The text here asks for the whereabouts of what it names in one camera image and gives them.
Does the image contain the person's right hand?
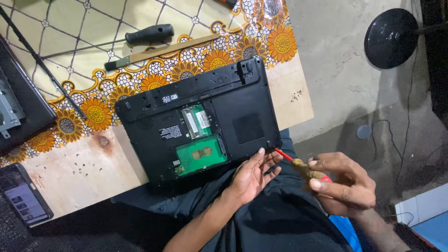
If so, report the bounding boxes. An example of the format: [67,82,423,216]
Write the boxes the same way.
[308,152,377,216]

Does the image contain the person's left hand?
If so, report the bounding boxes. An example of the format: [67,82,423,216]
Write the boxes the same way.
[224,148,284,208]

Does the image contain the red shaft amber handle screwdriver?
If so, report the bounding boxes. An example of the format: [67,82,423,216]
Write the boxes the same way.
[274,147,333,183]

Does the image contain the blue plastic seat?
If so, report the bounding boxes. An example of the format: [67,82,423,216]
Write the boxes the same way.
[328,215,363,252]

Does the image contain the person's dark trousers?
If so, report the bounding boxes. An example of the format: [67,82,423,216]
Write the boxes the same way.
[111,128,355,252]

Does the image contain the green memory module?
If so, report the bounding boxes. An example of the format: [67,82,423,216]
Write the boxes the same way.
[181,104,213,140]

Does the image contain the white and blue box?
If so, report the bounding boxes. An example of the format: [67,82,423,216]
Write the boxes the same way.
[395,183,448,252]

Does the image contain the black opened laptop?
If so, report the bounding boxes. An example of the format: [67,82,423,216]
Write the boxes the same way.
[114,56,283,186]

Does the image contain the black round stand base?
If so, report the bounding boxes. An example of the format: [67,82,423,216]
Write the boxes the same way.
[364,8,419,69]

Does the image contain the red and black tool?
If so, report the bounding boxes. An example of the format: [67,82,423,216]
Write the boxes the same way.
[214,0,239,10]

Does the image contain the sunflower print tablecloth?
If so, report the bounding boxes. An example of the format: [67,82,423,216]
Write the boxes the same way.
[0,0,298,168]

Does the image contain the black smartphone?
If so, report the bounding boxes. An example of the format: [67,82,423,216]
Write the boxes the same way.
[0,163,54,227]

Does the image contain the black laptop casing part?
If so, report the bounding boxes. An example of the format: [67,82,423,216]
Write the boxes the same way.
[0,34,57,152]

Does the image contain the thin black plastic strip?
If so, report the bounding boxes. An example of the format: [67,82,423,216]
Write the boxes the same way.
[0,5,88,120]

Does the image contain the black cable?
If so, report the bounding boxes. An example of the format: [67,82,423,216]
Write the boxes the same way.
[370,45,421,186]

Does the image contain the wooden handle brush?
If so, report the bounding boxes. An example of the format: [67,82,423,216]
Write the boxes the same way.
[104,33,225,73]

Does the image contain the black handle long screwdriver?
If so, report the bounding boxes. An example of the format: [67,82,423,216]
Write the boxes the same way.
[41,24,175,59]

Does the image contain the silver metal bracket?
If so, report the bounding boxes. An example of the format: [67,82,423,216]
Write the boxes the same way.
[0,66,26,139]

